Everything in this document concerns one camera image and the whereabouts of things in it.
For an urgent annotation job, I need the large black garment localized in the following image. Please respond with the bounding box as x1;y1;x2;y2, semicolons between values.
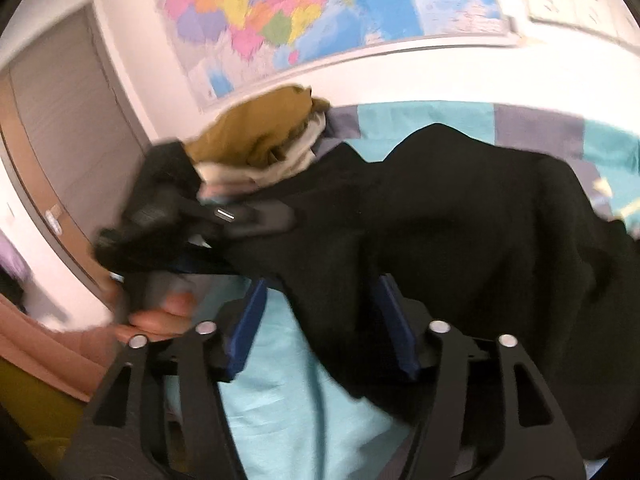
220;124;639;460

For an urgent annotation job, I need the person's left hand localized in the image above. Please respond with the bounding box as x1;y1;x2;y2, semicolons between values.
113;292;196;344

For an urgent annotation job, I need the olive green folded garment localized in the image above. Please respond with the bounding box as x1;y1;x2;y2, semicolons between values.
186;84;330;169

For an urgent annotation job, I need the grey wooden door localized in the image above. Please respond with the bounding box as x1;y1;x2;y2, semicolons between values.
1;4;150;287

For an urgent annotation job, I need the teal grey bed sheet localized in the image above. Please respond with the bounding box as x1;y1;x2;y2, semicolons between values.
221;101;639;479

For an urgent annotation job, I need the silver door handle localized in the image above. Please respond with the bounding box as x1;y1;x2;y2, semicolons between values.
44;204;65;236

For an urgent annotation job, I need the colourful wall map poster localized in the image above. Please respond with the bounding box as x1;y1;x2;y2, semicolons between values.
155;0;511;108

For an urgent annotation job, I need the white wall socket panel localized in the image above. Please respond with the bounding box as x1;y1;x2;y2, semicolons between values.
526;0;639;50

